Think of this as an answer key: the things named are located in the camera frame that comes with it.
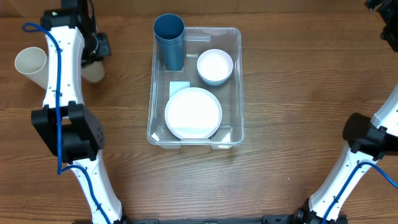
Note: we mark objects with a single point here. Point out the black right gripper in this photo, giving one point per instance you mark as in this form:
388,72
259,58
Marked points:
385,12

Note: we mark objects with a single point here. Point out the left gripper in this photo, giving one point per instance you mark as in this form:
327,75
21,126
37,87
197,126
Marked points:
102,50

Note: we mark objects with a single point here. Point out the cream tall cup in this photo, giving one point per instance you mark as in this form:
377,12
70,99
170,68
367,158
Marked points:
32,63
93,73

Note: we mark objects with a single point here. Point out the dark blue cup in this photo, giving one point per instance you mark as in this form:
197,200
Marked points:
172,52
169,29

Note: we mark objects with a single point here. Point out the pink small bowl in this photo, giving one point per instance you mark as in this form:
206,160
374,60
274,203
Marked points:
214,66

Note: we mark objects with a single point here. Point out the white plate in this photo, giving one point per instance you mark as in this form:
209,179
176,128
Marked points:
193,113

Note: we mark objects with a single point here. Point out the light blue small bowl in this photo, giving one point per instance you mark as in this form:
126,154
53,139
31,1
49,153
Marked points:
214,83

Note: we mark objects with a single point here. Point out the dark blue cup front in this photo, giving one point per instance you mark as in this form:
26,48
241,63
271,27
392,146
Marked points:
169,29

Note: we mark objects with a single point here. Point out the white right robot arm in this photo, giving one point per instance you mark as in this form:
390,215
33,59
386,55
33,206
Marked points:
368,140

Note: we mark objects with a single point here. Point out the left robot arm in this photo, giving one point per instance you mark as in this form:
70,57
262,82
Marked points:
73,134

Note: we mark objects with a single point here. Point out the clear plastic storage bin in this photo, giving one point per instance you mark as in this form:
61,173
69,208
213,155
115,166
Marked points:
230,94

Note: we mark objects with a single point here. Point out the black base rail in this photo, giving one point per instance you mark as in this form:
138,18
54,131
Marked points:
266,219

